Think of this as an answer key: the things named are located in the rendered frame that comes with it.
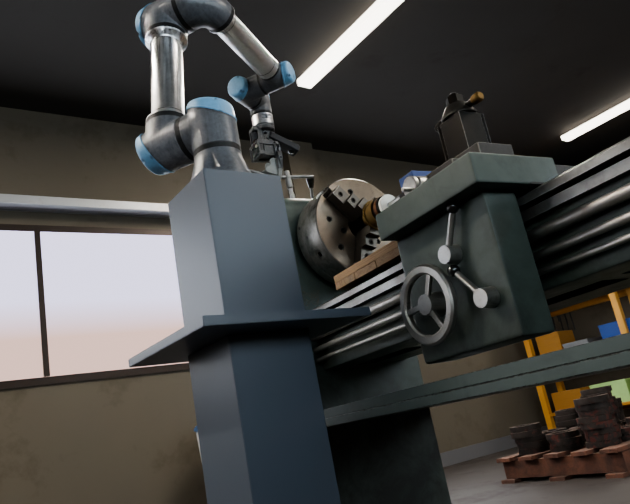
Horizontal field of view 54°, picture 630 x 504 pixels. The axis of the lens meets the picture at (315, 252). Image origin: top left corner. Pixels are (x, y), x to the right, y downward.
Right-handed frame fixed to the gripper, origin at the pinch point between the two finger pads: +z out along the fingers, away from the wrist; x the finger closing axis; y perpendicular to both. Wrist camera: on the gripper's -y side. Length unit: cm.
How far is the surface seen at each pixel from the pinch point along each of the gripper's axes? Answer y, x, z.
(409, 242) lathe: 14, 74, 49
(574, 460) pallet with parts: -202, -87, 122
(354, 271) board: 6, 41, 44
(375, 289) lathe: 3, 45, 51
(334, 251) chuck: -0.6, 23.6, 33.1
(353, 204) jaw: -6.5, 29.7, 20.7
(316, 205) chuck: 2.2, 23.4, 18.5
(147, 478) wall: -13, -272, 89
